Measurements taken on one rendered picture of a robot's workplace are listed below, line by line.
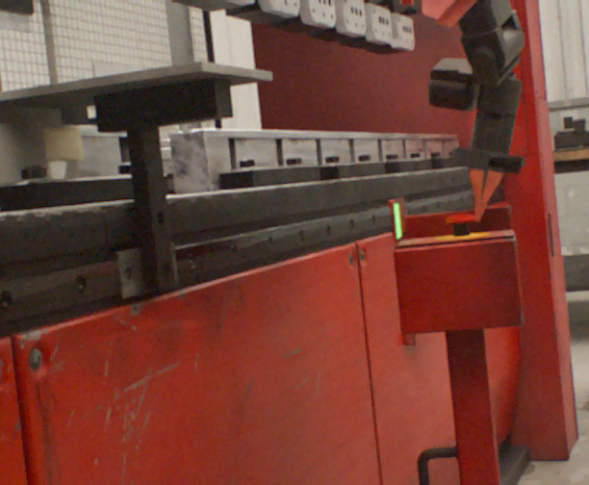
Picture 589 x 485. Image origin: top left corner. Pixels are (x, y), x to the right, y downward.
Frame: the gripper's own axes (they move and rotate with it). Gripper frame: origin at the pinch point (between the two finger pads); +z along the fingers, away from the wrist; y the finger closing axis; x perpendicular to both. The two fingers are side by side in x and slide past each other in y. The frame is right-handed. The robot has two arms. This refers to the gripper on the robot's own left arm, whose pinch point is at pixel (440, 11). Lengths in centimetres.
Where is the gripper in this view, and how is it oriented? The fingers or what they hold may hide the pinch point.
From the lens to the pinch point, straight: 90.3
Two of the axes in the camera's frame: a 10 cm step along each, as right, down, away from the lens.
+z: -3.4, 9.2, 1.9
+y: -3.0, 0.8, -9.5
